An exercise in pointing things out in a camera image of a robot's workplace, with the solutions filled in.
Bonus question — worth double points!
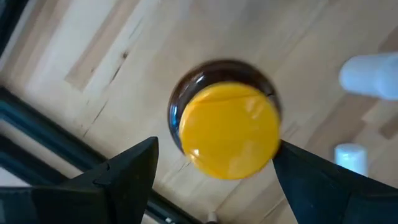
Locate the brown bottle with yellow lid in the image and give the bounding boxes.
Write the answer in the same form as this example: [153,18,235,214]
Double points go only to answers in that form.
[167,58,283,181]

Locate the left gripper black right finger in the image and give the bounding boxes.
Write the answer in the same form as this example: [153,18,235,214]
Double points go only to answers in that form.
[272,139,398,224]

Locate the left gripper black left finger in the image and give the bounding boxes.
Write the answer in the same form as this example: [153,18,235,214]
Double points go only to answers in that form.
[0,136,159,224]

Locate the black aluminium table frame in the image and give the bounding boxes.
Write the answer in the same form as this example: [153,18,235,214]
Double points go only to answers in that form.
[0,0,203,224]

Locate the white melatonin pill bottle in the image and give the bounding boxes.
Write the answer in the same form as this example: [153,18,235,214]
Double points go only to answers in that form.
[338,52,398,101]

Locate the small white pill bottle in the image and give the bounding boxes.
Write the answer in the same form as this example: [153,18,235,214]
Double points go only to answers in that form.
[334,142,369,177]

